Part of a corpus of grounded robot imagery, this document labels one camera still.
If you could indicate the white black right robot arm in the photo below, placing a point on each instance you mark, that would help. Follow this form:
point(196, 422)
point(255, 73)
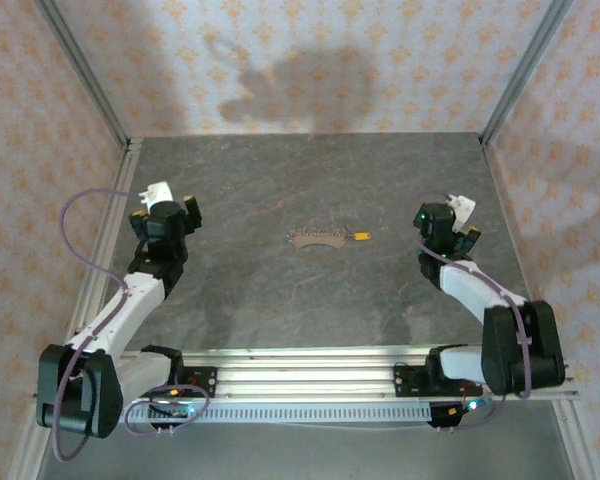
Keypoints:
point(470, 290)

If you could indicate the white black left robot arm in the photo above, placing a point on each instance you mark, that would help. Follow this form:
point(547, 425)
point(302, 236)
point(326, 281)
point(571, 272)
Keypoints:
point(125, 310)

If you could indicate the grey metal lower panel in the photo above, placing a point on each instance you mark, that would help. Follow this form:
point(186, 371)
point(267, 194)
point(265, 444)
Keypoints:
point(305, 455)

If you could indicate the aluminium table side rail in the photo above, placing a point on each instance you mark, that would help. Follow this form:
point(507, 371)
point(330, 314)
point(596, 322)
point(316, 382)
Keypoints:
point(128, 170)

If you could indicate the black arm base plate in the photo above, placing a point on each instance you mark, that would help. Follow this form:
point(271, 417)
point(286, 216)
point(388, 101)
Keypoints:
point(207, 382)
point(405, 382)

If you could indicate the aluminium frame post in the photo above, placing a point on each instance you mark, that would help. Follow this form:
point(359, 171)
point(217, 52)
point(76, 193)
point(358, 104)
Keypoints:
point(525, 65)
point(80, 65)

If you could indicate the aluminium rail beam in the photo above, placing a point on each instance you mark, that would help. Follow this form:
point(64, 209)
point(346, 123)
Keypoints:
point(305, 380)

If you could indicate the aluminium frame leg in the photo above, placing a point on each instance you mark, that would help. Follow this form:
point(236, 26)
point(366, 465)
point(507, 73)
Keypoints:
point(25, 455)
point(585, 460)

